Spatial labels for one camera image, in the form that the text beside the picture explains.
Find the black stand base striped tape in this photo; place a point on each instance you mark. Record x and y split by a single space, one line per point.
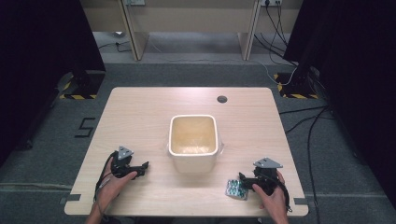
81 85
295 85

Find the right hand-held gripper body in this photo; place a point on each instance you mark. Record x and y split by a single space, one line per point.
265 177

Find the white power adapter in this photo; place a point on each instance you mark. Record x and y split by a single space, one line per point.
118 33

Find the white wall socket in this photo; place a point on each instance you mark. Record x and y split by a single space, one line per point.
271 2

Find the person's right hand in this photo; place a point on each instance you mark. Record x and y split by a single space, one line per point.
274 202

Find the person's left hand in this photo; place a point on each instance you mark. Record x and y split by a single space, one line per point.
111 188

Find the beige wooden desk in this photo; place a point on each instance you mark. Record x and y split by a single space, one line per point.
190 18

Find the black tape floor mark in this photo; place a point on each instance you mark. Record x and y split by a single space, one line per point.
85 128

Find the black curtain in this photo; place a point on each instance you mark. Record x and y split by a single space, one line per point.
358 77
37 68

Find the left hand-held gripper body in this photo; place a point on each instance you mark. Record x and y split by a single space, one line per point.
122 162

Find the silver pill blister pack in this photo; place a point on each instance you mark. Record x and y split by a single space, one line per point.
236 189

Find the white square plastic bin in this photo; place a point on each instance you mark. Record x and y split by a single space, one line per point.
193 140

